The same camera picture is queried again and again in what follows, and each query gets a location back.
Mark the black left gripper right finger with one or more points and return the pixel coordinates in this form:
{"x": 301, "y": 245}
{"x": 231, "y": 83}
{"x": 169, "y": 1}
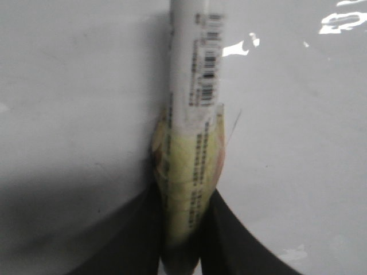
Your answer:
{"x": 227, "y": 247}

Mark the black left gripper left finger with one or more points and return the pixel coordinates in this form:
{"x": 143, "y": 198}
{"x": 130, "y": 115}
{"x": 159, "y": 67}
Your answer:
{"x": 136, "y": 248}

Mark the white whiteboard marker with tape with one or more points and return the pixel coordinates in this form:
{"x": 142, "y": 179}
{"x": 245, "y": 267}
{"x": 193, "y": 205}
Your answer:
{"x": 188, "y": 145}

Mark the white whiteboard with aluminium frame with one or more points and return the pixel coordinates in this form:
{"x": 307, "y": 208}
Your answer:
{"x": 83, "y": 83}

